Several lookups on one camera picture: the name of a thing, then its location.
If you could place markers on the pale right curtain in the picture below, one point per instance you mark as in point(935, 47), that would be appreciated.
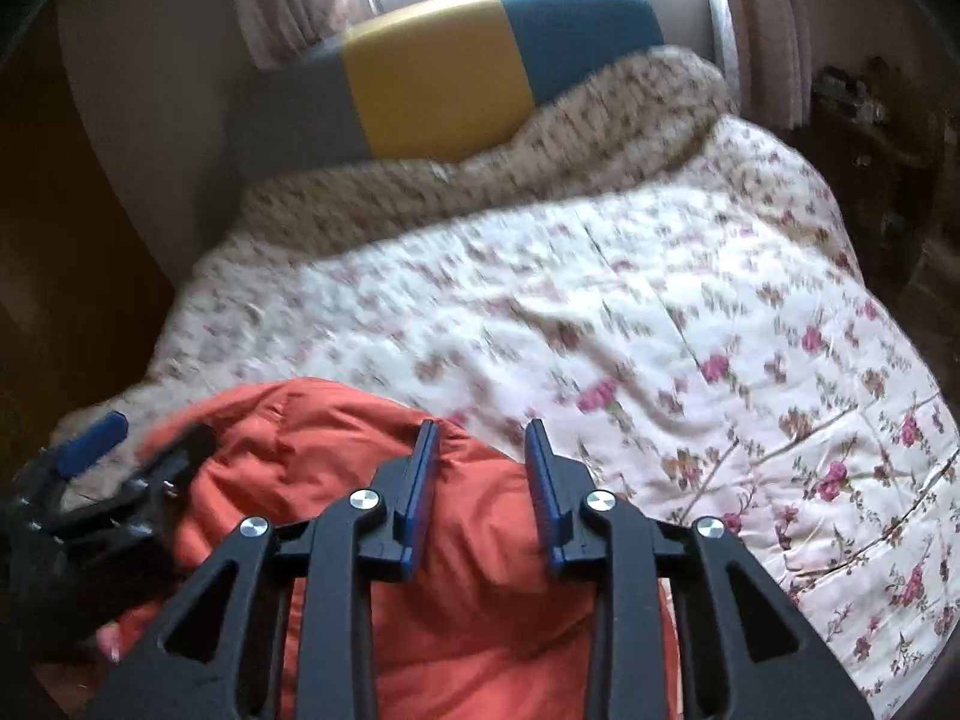
point(763, 47)

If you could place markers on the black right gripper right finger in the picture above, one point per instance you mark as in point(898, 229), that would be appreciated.
point(687, 623)

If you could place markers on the person's left hand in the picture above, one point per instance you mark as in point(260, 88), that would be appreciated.
point(110, 642)

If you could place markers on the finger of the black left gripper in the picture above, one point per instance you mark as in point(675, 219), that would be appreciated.
point(77, 455)
point(155, 497)

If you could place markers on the grey yellow blue headboard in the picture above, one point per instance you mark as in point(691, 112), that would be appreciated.
point(441, 80)

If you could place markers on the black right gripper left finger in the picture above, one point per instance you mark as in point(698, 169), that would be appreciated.
point(277, 622)

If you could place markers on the dark wooden wardrobe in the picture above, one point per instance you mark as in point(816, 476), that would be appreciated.
point(82, 299)

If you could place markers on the cluttered wooden nightstand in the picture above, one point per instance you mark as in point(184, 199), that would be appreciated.
point(891, 156)

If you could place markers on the orange down jacket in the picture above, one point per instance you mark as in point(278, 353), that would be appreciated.
point(483, 630)

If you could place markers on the floral white quilt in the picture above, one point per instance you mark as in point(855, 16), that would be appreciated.
point(703, 342)

